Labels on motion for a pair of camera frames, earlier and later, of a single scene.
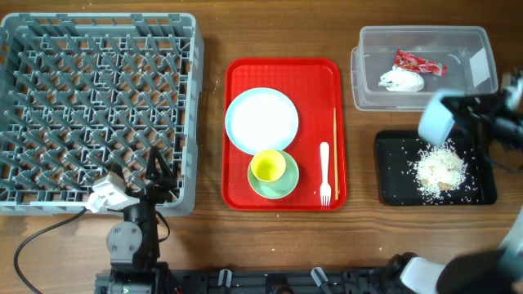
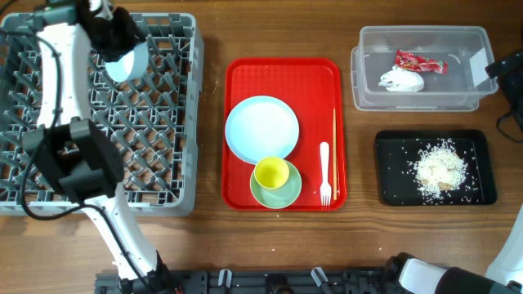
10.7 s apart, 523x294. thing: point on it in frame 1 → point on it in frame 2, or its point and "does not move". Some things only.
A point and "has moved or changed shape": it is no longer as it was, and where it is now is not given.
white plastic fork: (325, 189) does not move
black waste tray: (412, 171) does not move
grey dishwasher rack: (83, 95) does not move
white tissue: (401, 80) does not move
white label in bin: (480, 67) does not move
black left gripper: (162, 193) → (135, 36)
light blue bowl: (436, 120) → (130, 66)
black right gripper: (489, 113) → (512, 84)
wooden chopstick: (335, 155) does not move
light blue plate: (261, 119) has moved or changed shape
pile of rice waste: (438, 171) does not move
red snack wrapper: (405, 60) does not move
